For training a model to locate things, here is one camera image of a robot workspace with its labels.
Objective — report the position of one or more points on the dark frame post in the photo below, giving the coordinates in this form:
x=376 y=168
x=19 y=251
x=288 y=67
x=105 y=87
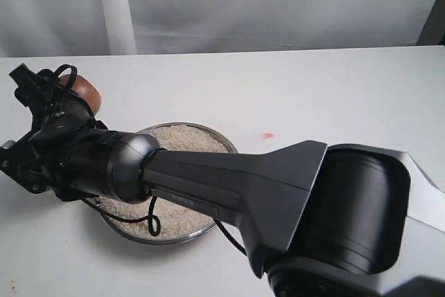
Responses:
x=433 y=30

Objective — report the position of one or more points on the red mark on table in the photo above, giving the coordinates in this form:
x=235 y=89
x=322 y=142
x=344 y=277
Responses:
x=267 y=135

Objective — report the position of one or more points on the brown wooden cup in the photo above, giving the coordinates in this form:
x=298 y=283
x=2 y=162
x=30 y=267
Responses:
x=85 y=90

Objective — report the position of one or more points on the steel pan of rice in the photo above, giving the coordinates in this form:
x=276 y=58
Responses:
x=178 y=224

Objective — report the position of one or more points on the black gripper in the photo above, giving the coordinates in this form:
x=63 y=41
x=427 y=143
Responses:
x=66 y=151

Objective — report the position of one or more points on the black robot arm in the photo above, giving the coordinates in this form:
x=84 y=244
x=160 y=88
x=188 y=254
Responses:
x=317 y=220

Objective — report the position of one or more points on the white curtain backdrop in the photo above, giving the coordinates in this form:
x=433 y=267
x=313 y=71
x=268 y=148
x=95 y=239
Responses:
x=130 y=27

